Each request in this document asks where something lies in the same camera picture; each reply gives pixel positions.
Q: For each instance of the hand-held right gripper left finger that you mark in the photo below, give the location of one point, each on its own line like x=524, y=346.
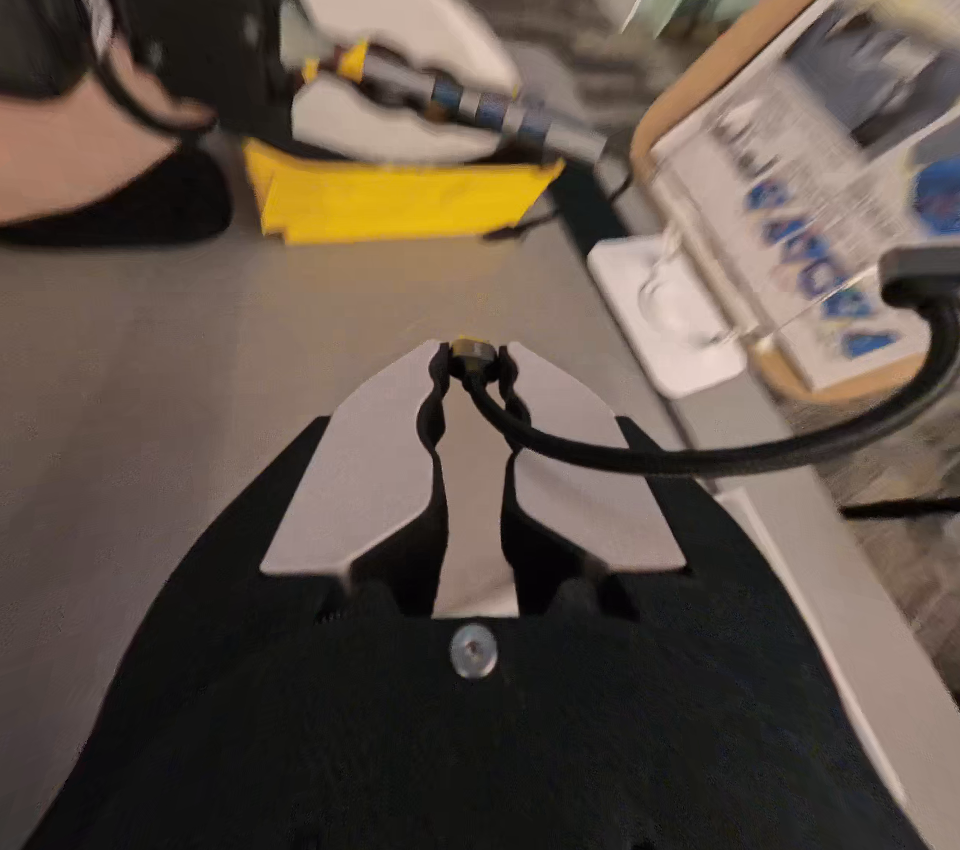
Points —
x=352, y=482

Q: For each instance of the person's left hand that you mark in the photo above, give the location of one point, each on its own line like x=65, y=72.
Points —
x=75, y=152

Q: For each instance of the wooden document stand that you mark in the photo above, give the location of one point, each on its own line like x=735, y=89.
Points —
x=675, y=332

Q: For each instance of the printed instruction sheet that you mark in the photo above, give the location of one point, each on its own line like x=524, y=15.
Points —
x=825, y=137

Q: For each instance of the grey usb hub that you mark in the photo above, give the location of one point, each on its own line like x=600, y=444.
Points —
x=562, y=137

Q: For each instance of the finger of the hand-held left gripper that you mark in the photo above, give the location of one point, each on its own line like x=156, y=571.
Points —
x=360, y=130
x=397, y=2

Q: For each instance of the dark rectangular pad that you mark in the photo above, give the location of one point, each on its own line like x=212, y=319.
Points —
x=592, y=212

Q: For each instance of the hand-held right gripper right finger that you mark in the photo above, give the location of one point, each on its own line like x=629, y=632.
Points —
x=600, y=512

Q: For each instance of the yellow plastic bin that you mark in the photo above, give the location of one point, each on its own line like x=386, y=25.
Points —
x=390, y=197

